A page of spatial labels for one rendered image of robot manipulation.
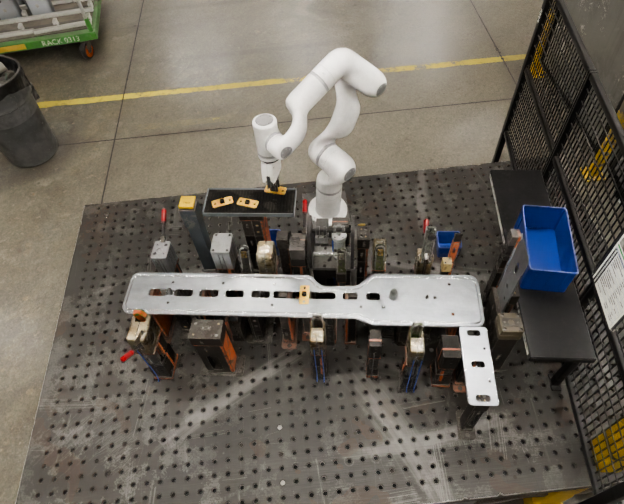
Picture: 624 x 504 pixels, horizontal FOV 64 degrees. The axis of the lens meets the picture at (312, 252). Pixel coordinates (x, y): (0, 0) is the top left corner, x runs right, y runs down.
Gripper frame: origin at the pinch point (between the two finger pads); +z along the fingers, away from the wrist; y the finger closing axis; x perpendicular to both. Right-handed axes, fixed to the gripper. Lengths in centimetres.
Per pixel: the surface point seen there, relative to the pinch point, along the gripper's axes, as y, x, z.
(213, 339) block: 58, -8, 22
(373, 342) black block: 45, 48, 25
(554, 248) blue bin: -8, 110, 21
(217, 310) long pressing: 46, -12, 24
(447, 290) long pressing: 18, 72, 24
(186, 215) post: 12.0, -35.8, 13.0
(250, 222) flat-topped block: 7.0, -10.4, 17.1
